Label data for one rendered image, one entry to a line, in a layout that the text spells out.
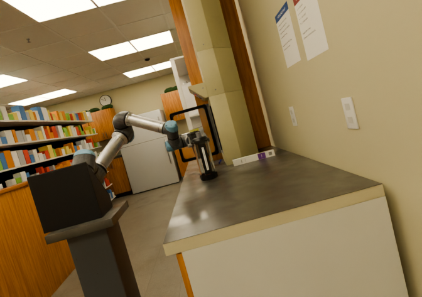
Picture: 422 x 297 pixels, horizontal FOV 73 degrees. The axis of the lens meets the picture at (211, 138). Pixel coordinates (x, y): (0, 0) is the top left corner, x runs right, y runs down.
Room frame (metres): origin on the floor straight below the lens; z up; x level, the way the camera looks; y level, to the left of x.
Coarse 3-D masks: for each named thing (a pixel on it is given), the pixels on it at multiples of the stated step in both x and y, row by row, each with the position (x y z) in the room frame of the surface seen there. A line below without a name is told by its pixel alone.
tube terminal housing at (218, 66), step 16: (224, 48) 1.98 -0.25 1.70; (208, 64) 1.90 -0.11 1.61; (224, 64) 1.95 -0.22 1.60; (208, 80) 1.90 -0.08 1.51; (224, 80) 1.92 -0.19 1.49; (208, 96) 1.90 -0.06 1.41; (224, 96) 1.90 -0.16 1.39; (240, 96) 2.01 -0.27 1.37; (224, 112) 1.90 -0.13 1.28; (240, 112) 1.97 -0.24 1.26; (224, 128) 1.90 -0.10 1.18; (240, 128) 1.94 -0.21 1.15; (224, 144) 1.90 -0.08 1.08; (240, 144) 1.91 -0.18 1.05; (256, 144) 2.04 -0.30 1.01; (224, 160) 2.07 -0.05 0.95
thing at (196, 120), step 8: (192, 112) 2.22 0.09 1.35; (200, 112) 2.21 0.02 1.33; (176, 120) 2.24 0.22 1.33; (184, 120) 2.23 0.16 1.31; (192, 120) 2.23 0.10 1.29; (200, 120) 2.22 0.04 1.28; (184, 128) 2.24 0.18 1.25; (192, 128) 2.23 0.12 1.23; (200, 128) 2.22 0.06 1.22; (208, 128) 2.21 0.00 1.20; (208, 136) 2.21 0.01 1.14; (184, 152) 2.24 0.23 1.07; (192, 152) 2.24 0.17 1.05
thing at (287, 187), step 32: (288, 160) 1.55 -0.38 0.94; (192, 192) 1.41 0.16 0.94; (224, 192) 1.25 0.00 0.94; (256, 192) 1.12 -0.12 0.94; (288, 192) 1.02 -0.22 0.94; (320, 192) 0.93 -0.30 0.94; (352, 192) 0.86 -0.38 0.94; (192, 224) 0.95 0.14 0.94; (224, 224) 0.88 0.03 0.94; (256, 224) 0.86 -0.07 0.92
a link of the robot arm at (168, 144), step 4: (168, 140) 1.82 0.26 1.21; (176, 140) 1.81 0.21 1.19; (180, 140) 1.86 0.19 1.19; (168, 144) 1.83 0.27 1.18; (172, 144) 1.83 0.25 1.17; (176, 144) 1.83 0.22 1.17; (180, 144) 1.85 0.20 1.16; (168, 148) 1.83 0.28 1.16; (172, 148) 1.84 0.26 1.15; (176, 148) 1.85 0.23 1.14; (180, 148) 1.88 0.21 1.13
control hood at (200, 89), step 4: (196, 84) 1.90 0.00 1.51; (200, 84) 1.90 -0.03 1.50; (204, 84) 1.90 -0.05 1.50; (188, 88) 1.90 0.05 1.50; (192, 88) 1.90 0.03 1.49; (196, 88) 1.90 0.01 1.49; (200, 88) 1.90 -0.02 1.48; (204, 88) 1.90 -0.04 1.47; (192, 92) 2.05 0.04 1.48; (196, 92) 1.90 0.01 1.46; (200, 92) 1.90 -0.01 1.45; (204, 92) 1.90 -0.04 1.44; (196, 96) 2.20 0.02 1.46; (200, 96) 1.97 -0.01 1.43; (204, 96) 1.90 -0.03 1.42; (204, 100) 2.18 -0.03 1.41
